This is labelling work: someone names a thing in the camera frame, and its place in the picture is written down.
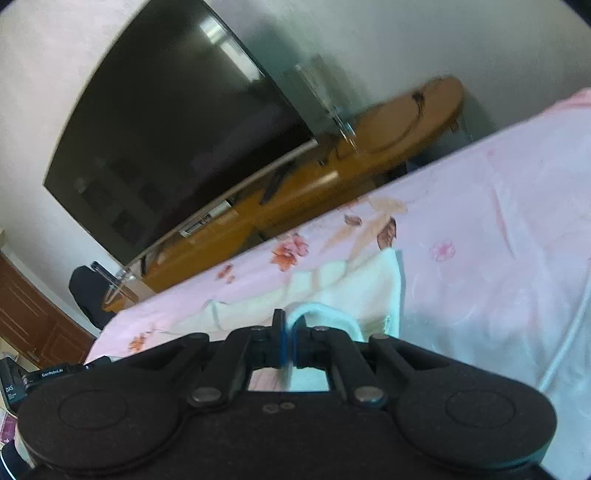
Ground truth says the black chair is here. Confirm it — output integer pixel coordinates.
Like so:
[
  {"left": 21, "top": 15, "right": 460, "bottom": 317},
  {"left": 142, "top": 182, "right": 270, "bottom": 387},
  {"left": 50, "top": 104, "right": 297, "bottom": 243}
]
[{"left": 68, "top": 265, "right": 119, "bottom": 331}]

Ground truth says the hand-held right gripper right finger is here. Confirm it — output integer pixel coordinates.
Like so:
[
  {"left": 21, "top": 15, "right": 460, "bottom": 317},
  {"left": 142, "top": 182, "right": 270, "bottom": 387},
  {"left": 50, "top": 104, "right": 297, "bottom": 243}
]
[{"left": 292, "top": 318, "right": 453, "bottom": 409}]

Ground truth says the black remote control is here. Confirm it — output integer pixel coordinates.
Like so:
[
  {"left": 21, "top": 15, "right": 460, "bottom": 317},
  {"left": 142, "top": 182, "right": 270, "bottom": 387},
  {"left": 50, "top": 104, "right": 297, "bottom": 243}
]
[{"left": 259, "top": 164, "right": 290, "bottom": 206}]

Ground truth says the pink floral bed sheet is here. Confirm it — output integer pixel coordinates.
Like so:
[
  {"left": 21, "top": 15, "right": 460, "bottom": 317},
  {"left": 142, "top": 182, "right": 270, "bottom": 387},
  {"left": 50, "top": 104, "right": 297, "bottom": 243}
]
[{"left": 85, "top": 88, "right": 591, "bottom": 480}]

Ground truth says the black curved television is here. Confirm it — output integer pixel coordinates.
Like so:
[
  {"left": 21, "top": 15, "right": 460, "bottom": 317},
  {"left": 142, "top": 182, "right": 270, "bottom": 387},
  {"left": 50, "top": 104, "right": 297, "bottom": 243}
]
[{"left": 44, "top": 0, "right": 319, "bottom": 274}]

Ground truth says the white knit sweater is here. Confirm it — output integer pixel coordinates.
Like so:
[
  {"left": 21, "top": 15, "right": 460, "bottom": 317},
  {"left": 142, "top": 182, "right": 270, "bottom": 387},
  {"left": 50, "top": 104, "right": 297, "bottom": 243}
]
[{"left": 203, "top": 248, "right": 403, "bottom": 393}]

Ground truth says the glass table lamp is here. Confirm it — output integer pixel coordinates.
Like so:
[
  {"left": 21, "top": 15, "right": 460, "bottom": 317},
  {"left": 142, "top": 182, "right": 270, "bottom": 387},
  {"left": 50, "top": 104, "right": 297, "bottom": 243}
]
[{"left": 293, "top": 53, "right": 359, "bottom": 139}]

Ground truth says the silver set-top box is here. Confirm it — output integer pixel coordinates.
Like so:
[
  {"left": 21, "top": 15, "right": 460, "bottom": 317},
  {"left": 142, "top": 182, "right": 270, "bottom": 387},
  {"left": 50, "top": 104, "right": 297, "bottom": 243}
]
[{"left": 178, "top": 200, "right": 234, "bottom": 239}]

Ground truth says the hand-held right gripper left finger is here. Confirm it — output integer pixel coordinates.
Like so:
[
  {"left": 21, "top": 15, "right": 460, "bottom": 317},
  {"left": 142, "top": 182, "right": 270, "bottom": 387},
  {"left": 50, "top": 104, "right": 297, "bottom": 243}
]
[{"left": 116, "top": 308, "right": 289, "bottom": 409}]

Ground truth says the wooden television stand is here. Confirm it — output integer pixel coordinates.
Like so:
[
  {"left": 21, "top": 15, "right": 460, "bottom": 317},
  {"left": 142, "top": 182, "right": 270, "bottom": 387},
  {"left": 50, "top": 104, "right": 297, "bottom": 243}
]
[{"left": 102, "top": 76, "right": 465, "bottom": 315}]

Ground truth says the brown wooden cabinet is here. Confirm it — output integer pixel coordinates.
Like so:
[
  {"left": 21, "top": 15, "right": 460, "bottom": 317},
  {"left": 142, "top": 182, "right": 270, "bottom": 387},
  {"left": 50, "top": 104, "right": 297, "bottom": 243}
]
[{"left": 0, "top": 251, "right": 96, "bottom": 370}]

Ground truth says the black cable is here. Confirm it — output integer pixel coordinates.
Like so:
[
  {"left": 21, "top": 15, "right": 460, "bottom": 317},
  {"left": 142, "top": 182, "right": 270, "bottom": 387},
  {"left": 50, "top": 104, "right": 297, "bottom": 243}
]
[{"left": 332, "top": 90, "right": 428, "bottom": 160}]

